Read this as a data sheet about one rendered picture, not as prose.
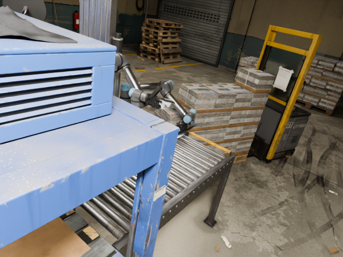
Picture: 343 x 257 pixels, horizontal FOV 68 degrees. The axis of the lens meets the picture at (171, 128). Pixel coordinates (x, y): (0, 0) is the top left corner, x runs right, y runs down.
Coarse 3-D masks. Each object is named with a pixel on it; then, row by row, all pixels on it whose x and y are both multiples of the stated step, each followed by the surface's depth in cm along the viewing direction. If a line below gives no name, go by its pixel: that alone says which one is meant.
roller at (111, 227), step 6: (84, 204) 143; (90, 204) 142; (90, 210) 140; (96, 210) 140; (96, 216) 137; (102, 216) 136; (102, 222) 134; (108, 222) 134; (108, 228) 132; (114, 228) 131; (120, 228) 132; (114, 234) 130; (120, 234) 129
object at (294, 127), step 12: (264, 108) 388; (276, 108) 371; (300, 108) 392; (264, 120) 390; (276, 120) 372; (288, 120) 356; (300, 120) 371; (264, 132) 392; (288, 132) 370; (300, 132) 387; (288, 144) 387; (276, 156) 384; (288, 156) 408
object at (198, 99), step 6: (192, 90) 283; (198, 90) 287; (204, 90) 291; (210, 90) 296; (192, 96) 282; (198, 96) 274; (204, 96) 278; (210, 96) 282; (216, 96) 287; (192, 102) 282; (198, 102) 278; (204, 102) 283; (210, 102) 288; (192, 108) 284; (198, 108) 283; (204, 108) 287; (210, 108) 291
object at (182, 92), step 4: (184, 84) 299; (188, 84) 301; (192, 84) 305; (196, 84) 308; (200, 84) 312; (180, 88) 302; (184, 88) 295; (180, 92) 303; (184, 92) 296; (180, 96) 302; (184, 96) 295; (184, 100) 296
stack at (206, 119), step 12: (168, 108) 286; (168, 120) 274; (180, 120) 276; (204, 120) 296; (216, 120) 306; (228, 120) 317; (240, 120) 328; (204, 132) 304; (216, 132) 315; (228, 132) 327; (240, 132) 340; (228, 144) 339
